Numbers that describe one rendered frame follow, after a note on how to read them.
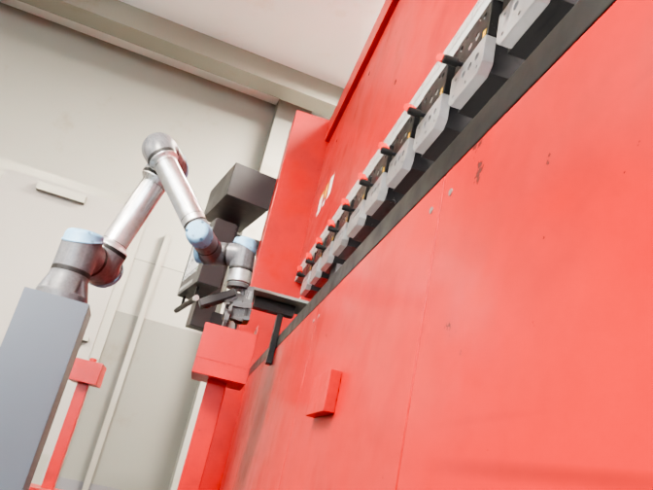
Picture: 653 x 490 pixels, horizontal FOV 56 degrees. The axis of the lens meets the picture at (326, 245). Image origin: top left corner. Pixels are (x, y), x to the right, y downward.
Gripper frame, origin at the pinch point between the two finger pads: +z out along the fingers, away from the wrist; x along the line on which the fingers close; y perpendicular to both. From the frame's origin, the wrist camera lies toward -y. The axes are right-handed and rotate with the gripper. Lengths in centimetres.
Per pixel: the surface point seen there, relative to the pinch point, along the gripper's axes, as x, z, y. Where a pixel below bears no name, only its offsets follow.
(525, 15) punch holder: -118, -39, 35
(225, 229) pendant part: 118, -80, -6
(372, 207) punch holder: -36, -39, 34
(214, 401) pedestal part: 2.2, 15.8, 1.2
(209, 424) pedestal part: 2.2, 22.6, 1.0
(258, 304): 19.6, -19.5, 10.9
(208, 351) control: -4.8, 2.7, -3.2
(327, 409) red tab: -88, 22, 17
